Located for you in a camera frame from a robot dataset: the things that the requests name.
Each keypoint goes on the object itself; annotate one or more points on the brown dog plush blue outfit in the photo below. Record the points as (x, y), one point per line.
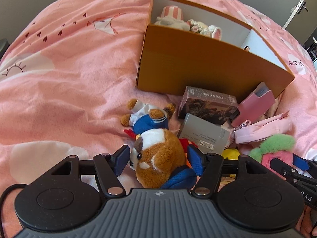
(161, 148)

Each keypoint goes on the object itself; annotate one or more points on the black object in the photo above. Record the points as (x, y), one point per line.
(3, 49)

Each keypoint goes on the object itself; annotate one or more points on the pink printed blanket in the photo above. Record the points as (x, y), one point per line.
(62, 79)

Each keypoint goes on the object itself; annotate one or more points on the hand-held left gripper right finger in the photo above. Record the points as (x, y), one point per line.
(197, 162)

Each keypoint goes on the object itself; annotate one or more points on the pink card holder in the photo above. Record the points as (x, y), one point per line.
(255, 104)

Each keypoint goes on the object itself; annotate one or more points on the dark card box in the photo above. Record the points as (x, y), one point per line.
(205, 106)

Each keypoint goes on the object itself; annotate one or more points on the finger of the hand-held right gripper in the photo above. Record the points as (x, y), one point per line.
(301, 161)
(282, 168)

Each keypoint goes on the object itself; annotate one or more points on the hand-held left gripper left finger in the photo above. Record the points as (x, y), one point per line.
(121, 160)

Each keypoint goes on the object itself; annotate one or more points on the red-haired figurine yellow base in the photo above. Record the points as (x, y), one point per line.
(230, 153)

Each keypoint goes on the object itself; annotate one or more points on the white plush striped hat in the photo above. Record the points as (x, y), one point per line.
(171, 17)

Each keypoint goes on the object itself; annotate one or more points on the grey door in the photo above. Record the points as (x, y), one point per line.
(294, 12)

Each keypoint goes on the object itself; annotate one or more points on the grey box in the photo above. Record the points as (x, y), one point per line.
(198, 131)

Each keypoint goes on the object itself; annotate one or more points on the person's right hand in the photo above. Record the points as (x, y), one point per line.
(310, 220)

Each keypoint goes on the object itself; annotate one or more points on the pink fluffy plush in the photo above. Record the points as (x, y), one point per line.
(272, 151)

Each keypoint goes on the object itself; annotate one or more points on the cream crochet bunny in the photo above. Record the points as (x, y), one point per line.
(205, 28)

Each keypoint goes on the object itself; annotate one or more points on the orange cardboard box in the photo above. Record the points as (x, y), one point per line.
(198, 64)

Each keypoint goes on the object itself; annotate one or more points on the pink fabric pouch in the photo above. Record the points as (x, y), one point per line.
(262, 131)

